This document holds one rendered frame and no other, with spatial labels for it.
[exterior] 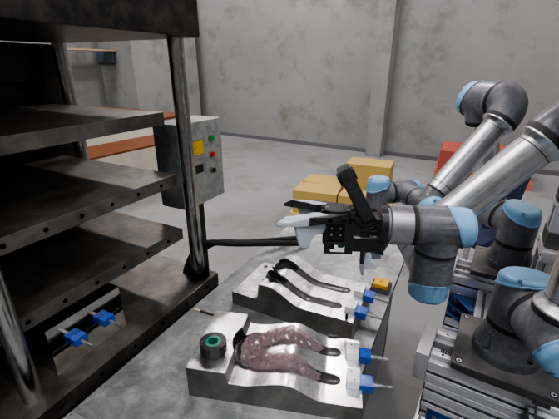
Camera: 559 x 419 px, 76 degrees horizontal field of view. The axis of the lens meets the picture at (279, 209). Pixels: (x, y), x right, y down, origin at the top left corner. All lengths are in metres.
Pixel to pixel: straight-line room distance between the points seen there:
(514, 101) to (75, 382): 1.58
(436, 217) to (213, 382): 0.78
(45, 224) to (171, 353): 0.58
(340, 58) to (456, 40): 2.10
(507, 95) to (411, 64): 6.20
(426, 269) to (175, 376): 0.87
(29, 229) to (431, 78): 6.86
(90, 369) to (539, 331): 1.26
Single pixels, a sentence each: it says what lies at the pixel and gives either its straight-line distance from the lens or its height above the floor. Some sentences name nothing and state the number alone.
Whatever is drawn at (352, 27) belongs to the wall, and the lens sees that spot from 7.81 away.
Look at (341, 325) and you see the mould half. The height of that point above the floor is 0.87.
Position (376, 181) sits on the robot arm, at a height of 1.36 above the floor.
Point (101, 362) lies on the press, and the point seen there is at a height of 0.78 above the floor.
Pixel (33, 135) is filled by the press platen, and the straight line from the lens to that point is 1.22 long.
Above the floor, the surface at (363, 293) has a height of 0.91.
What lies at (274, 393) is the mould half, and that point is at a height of 0.86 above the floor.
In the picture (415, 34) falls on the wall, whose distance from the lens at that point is 7.46.
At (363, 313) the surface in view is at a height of 0.90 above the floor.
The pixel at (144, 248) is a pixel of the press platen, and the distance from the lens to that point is 1.51.
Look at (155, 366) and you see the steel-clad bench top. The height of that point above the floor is 0.80.
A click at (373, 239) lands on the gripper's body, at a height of 1.41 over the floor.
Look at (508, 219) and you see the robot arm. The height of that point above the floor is 1.22.
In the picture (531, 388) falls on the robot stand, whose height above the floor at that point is 1.04.
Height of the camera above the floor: 1.71
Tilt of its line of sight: 22 degrees down
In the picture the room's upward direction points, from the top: straight up
